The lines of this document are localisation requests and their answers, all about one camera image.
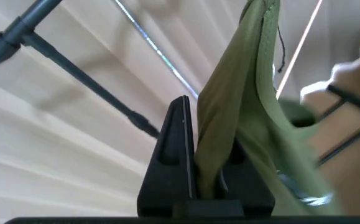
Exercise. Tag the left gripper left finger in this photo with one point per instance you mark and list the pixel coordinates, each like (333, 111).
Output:
(164, 186)

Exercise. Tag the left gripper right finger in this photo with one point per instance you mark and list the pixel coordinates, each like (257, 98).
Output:
(248, 193)

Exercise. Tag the green long-sleeved shirt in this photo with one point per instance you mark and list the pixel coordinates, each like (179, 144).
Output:
(226, 102)

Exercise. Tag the black clothes rack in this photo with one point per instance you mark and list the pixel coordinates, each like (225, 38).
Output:
(74, 70)

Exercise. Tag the pink clothes hanger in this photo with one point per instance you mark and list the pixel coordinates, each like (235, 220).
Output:
(299, 46)

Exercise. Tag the beige curtain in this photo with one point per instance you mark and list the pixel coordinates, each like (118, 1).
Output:
(58, 149)

